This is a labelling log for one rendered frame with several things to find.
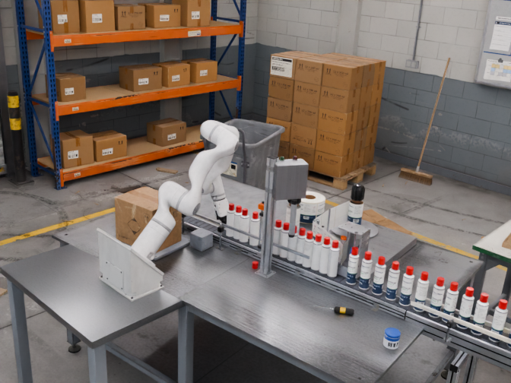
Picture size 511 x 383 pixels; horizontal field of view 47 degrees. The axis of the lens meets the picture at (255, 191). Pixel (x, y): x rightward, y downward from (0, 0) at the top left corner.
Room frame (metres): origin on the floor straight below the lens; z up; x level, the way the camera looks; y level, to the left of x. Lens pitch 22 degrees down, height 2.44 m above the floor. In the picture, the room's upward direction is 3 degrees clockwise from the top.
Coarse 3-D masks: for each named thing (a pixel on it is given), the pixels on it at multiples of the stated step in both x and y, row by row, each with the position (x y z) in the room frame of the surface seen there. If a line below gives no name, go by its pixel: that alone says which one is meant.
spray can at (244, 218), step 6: (246, 210) 3.12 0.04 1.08; (240, 216) 3.13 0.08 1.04; (246, 216) 3.12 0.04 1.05; (240, 222) 3.12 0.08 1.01; (246, 222) 3.11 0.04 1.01; (240, 228) 3.12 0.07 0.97; (246, 228) 3.11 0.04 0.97; (240, 234) 3.12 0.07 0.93; (240, 240) 3.11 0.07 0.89; (246, 240) 3.12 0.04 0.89
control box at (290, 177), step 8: (288, 160) 2.89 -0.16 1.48; (280, 168) 2.80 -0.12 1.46; (288, 168) 2.82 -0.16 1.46; (296, 168) 2.83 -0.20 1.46; (304, 168) 2.84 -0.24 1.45; (280, 176) 2.80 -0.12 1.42; (288, 176) 2.82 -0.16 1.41; (296, 176) 2.83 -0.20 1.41; (304, 176) 2.85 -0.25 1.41; (280, 184) 2.80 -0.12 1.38; (288, 184) 2.82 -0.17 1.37; (296, 184) 2.83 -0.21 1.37; (304, 184) 2.85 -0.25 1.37; (280, 192) 2.81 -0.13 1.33; (288, 192) 2.82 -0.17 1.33; (296, 192) 2.83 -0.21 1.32; (304, 192) 2.85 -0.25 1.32; (280, 200) 2.81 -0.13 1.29
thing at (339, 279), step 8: (192, 224) 3.33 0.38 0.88; (200, 224) 3.33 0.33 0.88; (208, 224) 3.34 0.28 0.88; (216, 232) 3.24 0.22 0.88; (224, 232) 3.24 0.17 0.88; (232, 240) 3.14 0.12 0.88; (248, 240) 3.15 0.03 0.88; (256, 248) 3.04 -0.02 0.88; (272, 256) 2.96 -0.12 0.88; (296, 264) 2.88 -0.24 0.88; (312, 272) 2.81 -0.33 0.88; (336, 280) 2.73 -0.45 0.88; (344, 280) 2.73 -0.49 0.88; (352, 288) 2.66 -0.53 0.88; (376, 296) 2.59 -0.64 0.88; (384, 296) 2.60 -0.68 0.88; (392, 304) 2.53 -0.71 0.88
